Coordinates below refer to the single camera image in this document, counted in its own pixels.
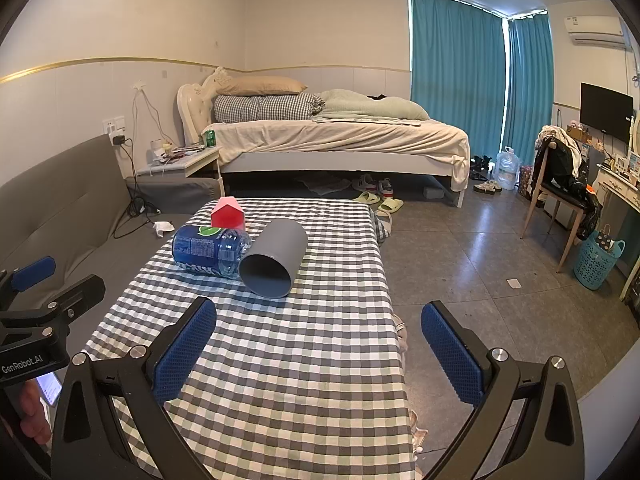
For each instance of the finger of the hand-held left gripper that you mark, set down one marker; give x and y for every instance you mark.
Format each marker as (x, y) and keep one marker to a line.
(80, 292)
(32, 272)

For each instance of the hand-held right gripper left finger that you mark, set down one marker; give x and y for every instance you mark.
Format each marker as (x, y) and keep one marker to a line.
(184, 355)

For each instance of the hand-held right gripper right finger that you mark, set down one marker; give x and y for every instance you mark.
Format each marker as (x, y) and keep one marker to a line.
(452, 355)

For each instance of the grey cup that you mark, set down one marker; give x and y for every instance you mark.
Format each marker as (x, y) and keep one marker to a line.
(272, 260)

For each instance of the person's left hand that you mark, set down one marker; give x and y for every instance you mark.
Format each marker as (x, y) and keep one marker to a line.
(32, 410)

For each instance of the smartphone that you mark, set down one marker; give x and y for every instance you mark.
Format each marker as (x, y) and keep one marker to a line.
(51, 389)

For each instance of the grey sofa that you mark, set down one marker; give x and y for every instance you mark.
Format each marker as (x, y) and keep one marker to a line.
(65, 200)

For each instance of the white paper scrap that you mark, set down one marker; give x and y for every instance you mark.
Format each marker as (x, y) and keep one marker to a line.
(514, 283)

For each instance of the crumpled white tissue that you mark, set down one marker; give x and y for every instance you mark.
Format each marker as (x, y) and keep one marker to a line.
(162, 229)

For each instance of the blue plastic water bottle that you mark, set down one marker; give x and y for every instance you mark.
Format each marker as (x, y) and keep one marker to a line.
(205, 252)

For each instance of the checked tablecloth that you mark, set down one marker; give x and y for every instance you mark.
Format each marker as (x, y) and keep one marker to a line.
(300, 360)

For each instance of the red house-shaped box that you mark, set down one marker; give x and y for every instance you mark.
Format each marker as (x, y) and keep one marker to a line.
(227, 215)

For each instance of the black charger plug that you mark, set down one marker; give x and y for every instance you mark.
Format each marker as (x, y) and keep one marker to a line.
(119, 139)

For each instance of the light green slipper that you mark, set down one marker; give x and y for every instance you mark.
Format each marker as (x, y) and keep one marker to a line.
(366, 197)
(391, 205)

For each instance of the blue laundry basket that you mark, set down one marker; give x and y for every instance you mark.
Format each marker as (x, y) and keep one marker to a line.
(595, 262)

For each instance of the white sneakers pair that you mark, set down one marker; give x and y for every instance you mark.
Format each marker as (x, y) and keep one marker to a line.
(487, 186)

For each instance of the white nightstand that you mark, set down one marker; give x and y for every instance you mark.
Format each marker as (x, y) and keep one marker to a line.
(195, 162)

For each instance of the grey sneaker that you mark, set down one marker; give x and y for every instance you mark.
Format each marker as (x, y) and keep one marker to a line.
(364, 182)
(385, 187)

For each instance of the patterned gift bag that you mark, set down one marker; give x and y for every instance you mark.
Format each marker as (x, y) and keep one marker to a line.
(526, 182)

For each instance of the black boots pair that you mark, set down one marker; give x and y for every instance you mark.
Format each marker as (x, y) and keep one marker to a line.
(481, 166)

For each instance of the wooden chair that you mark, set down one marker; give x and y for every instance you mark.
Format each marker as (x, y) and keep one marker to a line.
(560, 195)

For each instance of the large clear water jug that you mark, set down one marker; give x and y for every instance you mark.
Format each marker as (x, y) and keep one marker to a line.
(507, 170)

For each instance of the green drink can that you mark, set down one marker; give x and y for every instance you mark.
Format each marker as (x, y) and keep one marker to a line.
(209, 138)

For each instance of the white bed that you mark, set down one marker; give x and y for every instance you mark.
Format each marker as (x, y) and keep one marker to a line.
(340, 167)

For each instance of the black jacket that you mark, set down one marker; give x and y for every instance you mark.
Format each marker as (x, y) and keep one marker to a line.
(562, 165)

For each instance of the white garment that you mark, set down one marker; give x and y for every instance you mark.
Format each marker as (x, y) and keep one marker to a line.
(567, 142)

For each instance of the beige bed sheet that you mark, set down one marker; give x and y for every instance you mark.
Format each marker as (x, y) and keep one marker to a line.
(340, 137)

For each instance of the checked quilt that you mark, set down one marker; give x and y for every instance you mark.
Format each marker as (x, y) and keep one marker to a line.
(265, 107)

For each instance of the light green blanket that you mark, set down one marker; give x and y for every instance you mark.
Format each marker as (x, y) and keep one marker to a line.
(370, 105)

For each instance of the beige pillow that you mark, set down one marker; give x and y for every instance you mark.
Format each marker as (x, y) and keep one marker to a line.
(260, 85)

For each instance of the wide teal curtain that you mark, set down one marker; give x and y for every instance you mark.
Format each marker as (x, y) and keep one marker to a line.
(455, 75)

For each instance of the narrow teal curtain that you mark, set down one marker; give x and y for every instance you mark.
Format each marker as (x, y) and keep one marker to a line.
(527, 85)

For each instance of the black television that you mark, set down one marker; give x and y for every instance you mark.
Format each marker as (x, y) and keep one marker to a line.
(605, 110)

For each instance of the white air conditioner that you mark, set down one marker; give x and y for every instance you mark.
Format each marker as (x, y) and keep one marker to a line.
(597, 30)

